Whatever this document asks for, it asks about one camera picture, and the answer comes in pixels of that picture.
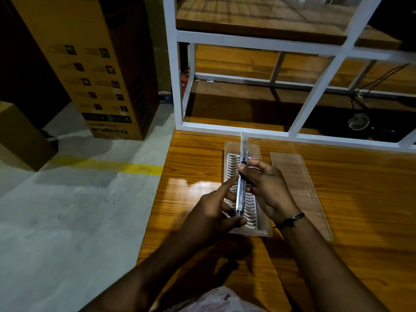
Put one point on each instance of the person's right hand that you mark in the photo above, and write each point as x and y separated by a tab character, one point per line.
271	191

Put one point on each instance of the person's left hand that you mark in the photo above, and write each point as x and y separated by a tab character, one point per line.
208	220

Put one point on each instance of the person's right thumb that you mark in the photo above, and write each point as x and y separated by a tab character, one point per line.
245	173

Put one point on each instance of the person's left thumb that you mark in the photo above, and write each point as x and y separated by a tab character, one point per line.
236	222

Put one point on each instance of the silver utility knife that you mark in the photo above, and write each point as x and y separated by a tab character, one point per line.
241	191

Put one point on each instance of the person's left forearm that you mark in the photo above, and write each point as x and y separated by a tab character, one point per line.
152	276

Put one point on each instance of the person's right forearm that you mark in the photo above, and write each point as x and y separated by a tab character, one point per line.
325	272

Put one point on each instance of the clear box with white insert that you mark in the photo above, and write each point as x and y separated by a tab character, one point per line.
252	217

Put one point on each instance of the black wrist band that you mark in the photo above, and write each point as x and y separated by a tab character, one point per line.
291	220

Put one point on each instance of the clear plastic lid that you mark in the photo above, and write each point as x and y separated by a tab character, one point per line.
302	191

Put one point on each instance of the person's light patterned clothing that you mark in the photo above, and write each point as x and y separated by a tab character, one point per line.
214	302

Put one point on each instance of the red fire extinguisher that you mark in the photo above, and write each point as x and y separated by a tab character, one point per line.
185	82

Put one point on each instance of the round grey disc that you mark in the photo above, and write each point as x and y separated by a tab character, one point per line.
358	121

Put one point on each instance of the wooden shelf board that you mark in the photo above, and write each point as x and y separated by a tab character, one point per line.
260	16

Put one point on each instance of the tall printed cardboard box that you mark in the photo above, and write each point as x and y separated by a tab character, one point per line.
91	61

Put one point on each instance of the small plain cardboard box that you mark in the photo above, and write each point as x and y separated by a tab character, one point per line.
22	136

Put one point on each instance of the white metal frame rack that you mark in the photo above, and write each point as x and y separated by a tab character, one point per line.
320	84

